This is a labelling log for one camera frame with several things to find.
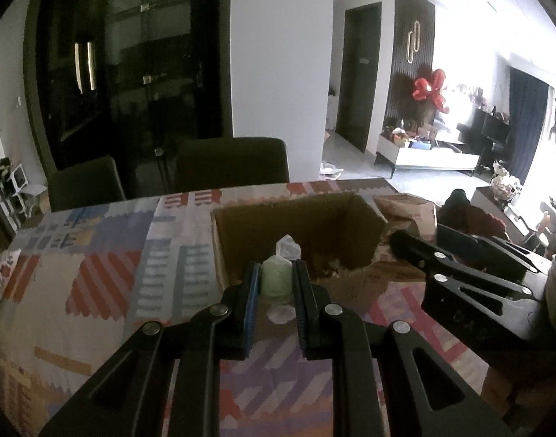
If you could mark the floral pillow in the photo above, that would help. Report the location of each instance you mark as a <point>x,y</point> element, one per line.
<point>4,277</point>

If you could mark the white plastic bag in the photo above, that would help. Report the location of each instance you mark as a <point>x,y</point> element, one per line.
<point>331,170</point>

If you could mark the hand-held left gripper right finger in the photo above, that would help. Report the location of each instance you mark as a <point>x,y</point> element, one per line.
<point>300,314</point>

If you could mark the white loop wall light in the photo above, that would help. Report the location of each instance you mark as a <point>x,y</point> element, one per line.
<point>413,41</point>

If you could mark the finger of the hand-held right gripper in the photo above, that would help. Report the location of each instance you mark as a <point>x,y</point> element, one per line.
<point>455,236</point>
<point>419,250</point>

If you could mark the white low cabinet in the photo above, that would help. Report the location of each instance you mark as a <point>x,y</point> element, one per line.
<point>423,157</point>

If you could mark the pale green sweet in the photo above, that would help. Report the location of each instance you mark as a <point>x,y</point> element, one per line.
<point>275,277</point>

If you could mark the dark interior door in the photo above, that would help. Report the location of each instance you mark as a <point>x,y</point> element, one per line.
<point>357,77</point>

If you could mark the dark dining chair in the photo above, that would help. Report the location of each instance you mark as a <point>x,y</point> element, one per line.
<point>232,164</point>
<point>86,184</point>

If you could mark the low coffee table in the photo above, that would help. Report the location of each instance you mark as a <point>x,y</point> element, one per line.
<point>496,205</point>

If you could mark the white patterned vase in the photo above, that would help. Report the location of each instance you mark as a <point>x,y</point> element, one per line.
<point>505,182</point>

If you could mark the dark blue curtain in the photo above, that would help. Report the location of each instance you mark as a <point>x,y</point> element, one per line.
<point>526,123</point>

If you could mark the clutter of small cabinet ornaments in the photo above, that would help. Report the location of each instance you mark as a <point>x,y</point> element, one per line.
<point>410,136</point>

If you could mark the brown cardboard box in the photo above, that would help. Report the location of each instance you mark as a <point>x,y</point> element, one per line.
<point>314,223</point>

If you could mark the patchwork printed tablecloth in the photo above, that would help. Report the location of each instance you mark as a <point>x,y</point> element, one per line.
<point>100,282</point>

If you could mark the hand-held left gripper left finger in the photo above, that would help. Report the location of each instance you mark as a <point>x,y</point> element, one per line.
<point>253,314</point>

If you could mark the black television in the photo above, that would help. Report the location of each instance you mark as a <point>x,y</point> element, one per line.
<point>487,127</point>

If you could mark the dark glass sliding door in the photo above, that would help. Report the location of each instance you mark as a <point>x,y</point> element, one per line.
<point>137,54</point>

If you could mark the crumpled brown paper bag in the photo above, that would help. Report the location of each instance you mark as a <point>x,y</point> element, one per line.
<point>405,211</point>

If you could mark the dark slatted wall panel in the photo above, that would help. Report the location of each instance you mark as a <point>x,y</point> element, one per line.
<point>398,82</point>

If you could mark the wooden chair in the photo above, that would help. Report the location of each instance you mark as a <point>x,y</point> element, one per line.
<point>543,232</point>

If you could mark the red flower decoration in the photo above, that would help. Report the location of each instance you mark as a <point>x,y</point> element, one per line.
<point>430,89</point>

